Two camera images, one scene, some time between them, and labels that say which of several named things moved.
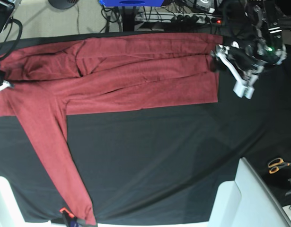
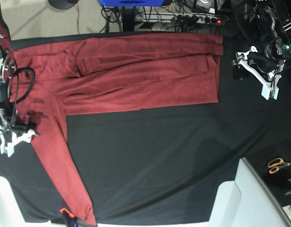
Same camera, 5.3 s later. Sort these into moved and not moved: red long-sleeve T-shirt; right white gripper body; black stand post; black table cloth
Moved: right white gripper body
Not moved: red long-sleeve T-shirt; black stand post; black table cloth
